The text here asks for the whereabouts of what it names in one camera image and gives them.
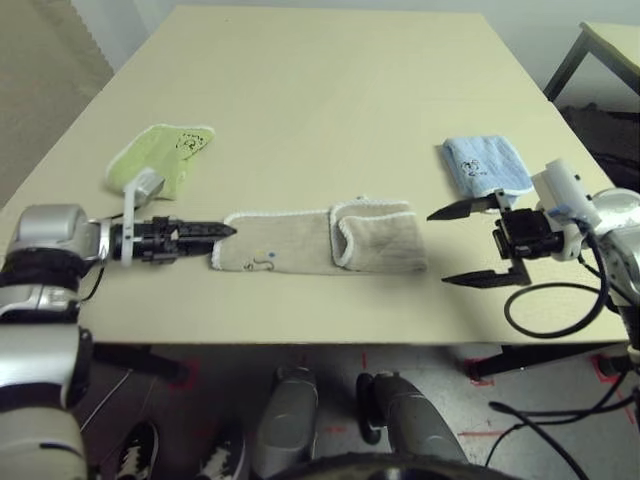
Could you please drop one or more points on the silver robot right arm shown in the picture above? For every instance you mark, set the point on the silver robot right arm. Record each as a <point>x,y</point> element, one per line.
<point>620,210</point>

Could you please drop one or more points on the grey robot right leg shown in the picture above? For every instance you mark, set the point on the grey robot right leg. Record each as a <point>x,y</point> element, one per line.
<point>412,417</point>

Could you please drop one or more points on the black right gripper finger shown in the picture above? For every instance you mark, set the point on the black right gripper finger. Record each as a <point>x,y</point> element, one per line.
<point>465,209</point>
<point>490,279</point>

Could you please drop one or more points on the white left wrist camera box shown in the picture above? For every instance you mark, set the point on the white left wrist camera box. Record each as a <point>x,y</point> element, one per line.
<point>129,210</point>

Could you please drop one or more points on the beige curtain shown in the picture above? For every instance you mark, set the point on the beige curtain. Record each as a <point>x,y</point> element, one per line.
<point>40,100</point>

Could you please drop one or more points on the black robot torso rim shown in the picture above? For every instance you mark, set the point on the black robot torso rim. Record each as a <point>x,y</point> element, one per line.
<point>390,470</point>

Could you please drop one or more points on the red floor tape strip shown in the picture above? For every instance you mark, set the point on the red floor tape strip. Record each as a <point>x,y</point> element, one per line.
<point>485,432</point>

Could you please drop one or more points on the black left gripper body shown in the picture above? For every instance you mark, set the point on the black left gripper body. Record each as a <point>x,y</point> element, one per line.
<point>155,240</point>

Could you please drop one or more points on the black table foot bar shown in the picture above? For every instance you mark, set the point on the black table foot bar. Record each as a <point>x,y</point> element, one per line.
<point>145,362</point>
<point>530,360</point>

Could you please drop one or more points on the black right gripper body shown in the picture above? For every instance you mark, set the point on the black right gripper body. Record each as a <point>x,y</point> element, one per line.
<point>530,235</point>

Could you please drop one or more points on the grey robot left leg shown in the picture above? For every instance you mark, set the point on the grey robot left leg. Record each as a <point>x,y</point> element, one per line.
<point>287,420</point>

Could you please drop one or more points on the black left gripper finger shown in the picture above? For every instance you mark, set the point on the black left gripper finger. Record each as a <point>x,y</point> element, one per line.
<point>200,246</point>
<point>205,230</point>

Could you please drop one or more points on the blue folded towel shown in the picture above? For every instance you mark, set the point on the blue folded towel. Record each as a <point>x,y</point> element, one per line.
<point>485,160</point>

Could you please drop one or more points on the green folded towel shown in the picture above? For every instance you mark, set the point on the green folded towel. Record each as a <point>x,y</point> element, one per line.
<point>155,155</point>

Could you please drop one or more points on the beige towel with white edging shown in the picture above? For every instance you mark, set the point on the beige towel with white edging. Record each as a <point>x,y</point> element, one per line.
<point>290,240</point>

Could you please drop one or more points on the grey robot leg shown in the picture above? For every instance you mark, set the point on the grey robot leg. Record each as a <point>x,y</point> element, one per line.
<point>412,417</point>
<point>287,420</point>

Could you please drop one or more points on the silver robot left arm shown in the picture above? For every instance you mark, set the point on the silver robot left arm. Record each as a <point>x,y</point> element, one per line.
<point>45,230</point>

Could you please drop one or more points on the beige side table black frame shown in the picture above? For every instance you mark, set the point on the beige side table black frame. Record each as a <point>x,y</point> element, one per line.
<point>612,50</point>

